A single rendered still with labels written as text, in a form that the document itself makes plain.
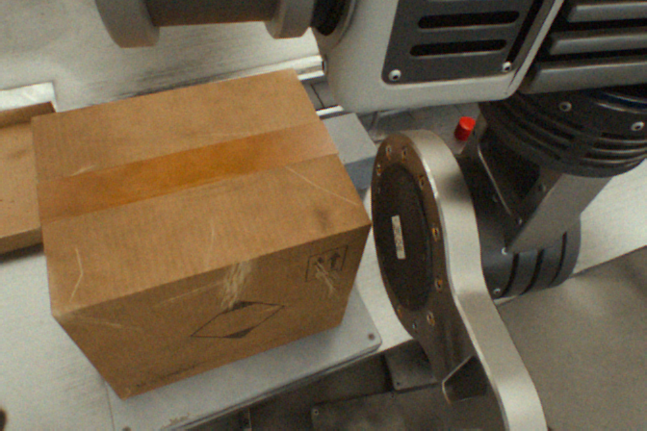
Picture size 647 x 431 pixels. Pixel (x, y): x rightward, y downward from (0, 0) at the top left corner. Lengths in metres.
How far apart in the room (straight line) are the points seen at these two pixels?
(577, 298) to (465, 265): 1.57
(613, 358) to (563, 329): 0.16
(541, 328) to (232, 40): 1.30
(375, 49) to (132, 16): 0.09
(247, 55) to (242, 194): 0.63
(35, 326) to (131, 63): 0.54
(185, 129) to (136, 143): 0.05
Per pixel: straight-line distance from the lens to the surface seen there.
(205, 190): 0.54
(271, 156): 0.57
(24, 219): 0.94
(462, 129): 1.02
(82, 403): 0.79
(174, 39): 1.18
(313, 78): 0.89
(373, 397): 1.36
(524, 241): 0.47
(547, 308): 1.92
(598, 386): 1.89
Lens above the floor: 1.56
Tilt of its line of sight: 54 degrees down
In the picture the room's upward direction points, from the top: 9 degrees clockwise
